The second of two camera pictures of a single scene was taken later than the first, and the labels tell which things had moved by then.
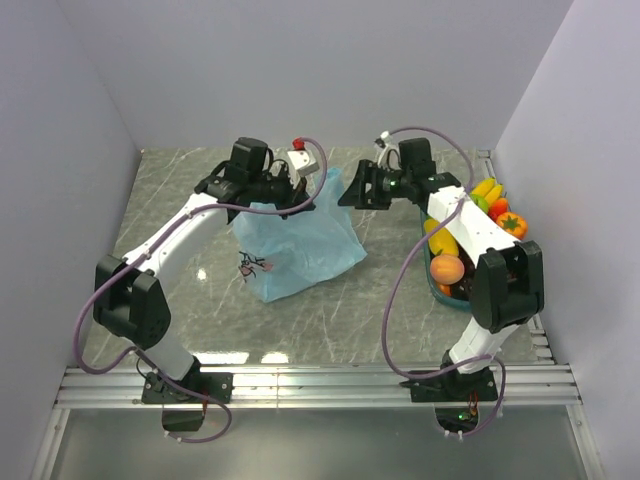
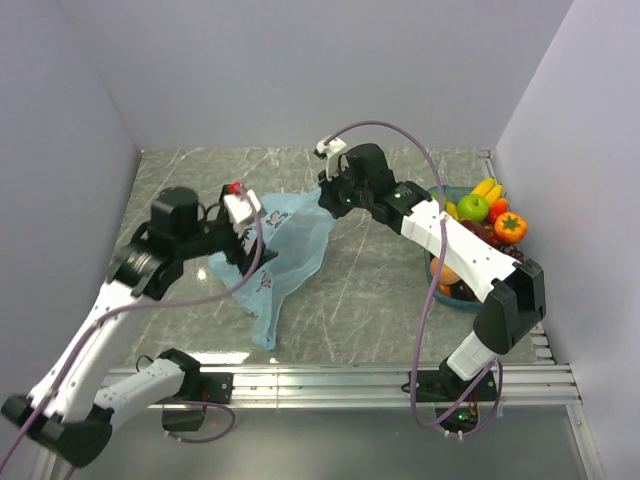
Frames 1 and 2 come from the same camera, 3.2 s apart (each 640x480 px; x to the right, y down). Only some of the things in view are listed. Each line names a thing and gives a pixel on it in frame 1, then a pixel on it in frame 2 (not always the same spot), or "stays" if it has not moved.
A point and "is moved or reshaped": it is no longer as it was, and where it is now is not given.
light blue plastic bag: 280,257 is moved or reshaped
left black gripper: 296,189 → 239,252
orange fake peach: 447,269 stays
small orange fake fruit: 445,289 stays
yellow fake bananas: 488,189 stays
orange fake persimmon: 513,224 stays
